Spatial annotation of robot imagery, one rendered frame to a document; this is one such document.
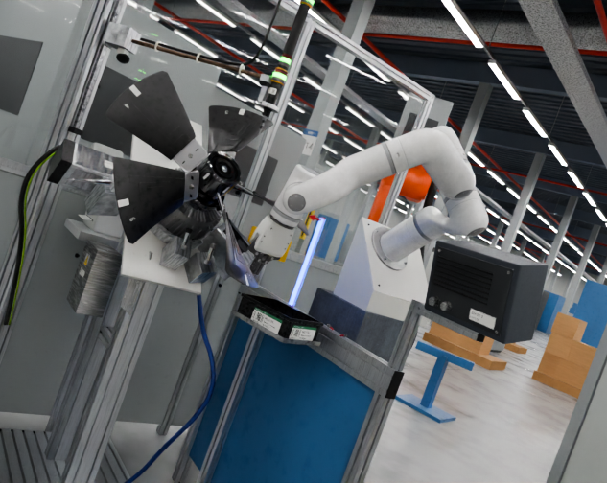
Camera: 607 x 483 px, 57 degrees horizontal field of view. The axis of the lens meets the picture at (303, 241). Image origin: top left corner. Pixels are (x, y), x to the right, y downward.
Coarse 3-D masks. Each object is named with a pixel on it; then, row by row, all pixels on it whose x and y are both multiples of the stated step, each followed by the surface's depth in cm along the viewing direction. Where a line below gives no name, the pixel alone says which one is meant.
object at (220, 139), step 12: (216, 108) 191; (228, 108) 192; (240, 108) 193; (216, 120) 188; (228, 120) 188; (240, 120) 188; (252, 120) 189; (216, 132) 184; (228, 132) 184; (240, 132) 184; (252, 132) 185; (216, 144) 180; (228, 144) 180; (240, 144) 180
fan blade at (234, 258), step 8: (224, 216) 160; (232, 232) 162; (232, 240) 159; (232, 248) 157; (232, 256) 155; (240, 256) 161; (232, 264) 153; (240, 264) 158; (232, 272) 152; (240, 272) 156; (248, 272) 165; (240, 280) 155; (248, 280) 161
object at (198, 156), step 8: (192, 144) 168; (184, 152) 168; (192, 152) 168; (200, 152) 169; (176, 160) 168; (184, 160) 168; (192, 160) 169; (200, 160) 169; (184, 168) 169; (192, 168) 169
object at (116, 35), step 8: (112, 24) 193; (112, 32) 193; (120, 32) 192; (128, 32) 191; (136, 32) 194; (104, 40) 194; (112, 40) 192; (120, 40) 191; (128, 40) 192; (112, 48) 199; (128, 48) 193; (136, 48) 197
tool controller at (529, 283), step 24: (432, 264) 147; (456, 264) 140; (480, 264) 134; (504, 264) 129; (528, 264) 128; (432, 288) 147; (456, 288) 140; (480, 288) 134; (504, 288) 128; (528, 288) 129; (456, 312) 140; (480, 312) 134; (504, 312) 129; (528, 312) 131; (504, 336) 129; (528, 336) 134
